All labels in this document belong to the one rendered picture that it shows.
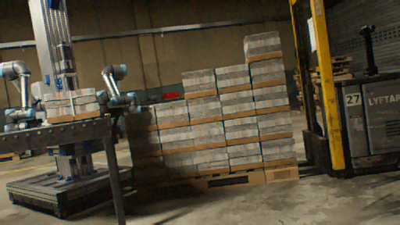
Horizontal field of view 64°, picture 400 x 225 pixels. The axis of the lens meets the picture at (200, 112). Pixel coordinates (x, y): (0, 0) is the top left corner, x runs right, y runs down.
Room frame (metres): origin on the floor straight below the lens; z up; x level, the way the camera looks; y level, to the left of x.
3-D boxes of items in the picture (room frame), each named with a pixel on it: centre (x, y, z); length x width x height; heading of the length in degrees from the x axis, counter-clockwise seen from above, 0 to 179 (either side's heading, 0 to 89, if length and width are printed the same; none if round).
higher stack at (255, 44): (2.95, -0.63, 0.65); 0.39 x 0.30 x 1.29; 175
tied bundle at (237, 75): (2.97, -0.34, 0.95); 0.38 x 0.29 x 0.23; 175
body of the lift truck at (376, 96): (2.88, -1.43, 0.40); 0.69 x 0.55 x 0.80; 175
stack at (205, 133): (3.01, 0.09, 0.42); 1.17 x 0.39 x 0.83; 85
